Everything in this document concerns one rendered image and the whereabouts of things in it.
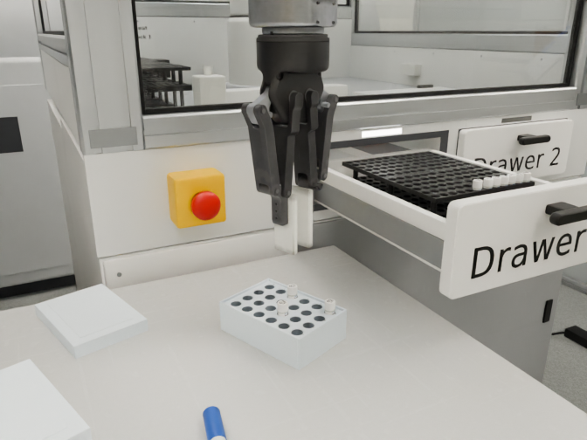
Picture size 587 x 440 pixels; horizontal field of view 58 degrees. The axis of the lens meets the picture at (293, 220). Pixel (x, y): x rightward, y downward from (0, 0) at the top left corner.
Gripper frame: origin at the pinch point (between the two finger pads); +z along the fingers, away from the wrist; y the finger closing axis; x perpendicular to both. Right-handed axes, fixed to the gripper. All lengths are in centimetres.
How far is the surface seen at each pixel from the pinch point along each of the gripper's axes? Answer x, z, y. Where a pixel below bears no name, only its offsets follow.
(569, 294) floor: 8, 90, 194
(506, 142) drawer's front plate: -3, 0, 58
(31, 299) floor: 183, 89, 36
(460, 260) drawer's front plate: -16.8, 2.9, 8.1
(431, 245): -12.1, 3.2, 10.6
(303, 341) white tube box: -7.0, 10.1, -6.5
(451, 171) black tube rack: -4.5, -0.5, 30.7
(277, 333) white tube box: -3.9, 10.0, -7.1
